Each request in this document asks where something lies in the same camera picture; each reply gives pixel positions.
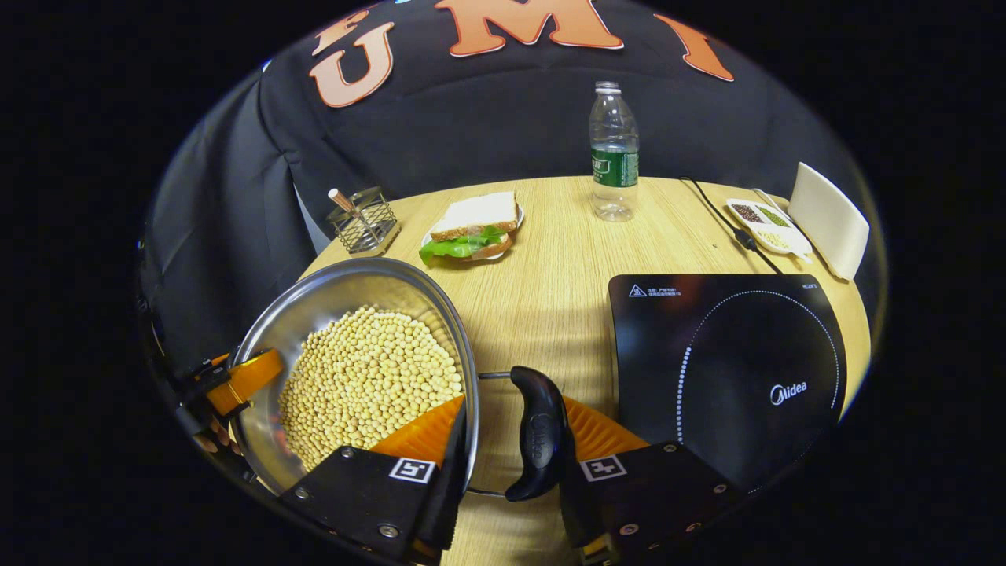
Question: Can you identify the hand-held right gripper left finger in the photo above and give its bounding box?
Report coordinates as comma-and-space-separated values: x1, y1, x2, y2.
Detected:
279, 395, 470, 564

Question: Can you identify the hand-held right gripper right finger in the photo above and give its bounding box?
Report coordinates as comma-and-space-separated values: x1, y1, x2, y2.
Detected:
560, 395, 743, 565

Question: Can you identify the steel pot with black handle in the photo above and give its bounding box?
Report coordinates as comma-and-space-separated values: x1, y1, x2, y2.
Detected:
230, 257, 571, 502

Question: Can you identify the black induction cooktop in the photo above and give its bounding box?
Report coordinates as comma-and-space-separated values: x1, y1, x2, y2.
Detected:
608, 273, 848, 496

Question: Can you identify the pile of soybeans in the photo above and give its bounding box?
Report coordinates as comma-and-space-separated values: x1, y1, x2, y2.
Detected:
277, 305, 464, 472

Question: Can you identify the wooden stick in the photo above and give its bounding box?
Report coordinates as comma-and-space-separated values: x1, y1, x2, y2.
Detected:
328, 188, 367, 226

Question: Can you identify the sandwich with lettuce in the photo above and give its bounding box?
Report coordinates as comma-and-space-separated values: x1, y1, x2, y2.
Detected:
419, 191, 520, 266

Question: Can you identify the white divided bean dish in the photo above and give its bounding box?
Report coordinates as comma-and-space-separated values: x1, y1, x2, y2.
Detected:
725, 197, 813, 258

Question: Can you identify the white toaster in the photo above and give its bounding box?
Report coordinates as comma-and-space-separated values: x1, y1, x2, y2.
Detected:
788, 162, 871, 281

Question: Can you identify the clear plastic water bottle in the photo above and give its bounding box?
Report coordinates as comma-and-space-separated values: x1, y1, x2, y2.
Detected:
589, 81, 640, 222

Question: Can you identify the black backdrop cloth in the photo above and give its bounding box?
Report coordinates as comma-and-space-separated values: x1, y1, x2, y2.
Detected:
138, 0, 873, 370

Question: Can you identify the wire mesh holder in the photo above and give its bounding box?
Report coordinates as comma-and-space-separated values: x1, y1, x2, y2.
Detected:
326, 186, 400, 257

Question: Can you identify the black power cable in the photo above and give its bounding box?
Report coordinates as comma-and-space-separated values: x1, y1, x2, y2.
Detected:
680, 177, 787, 276

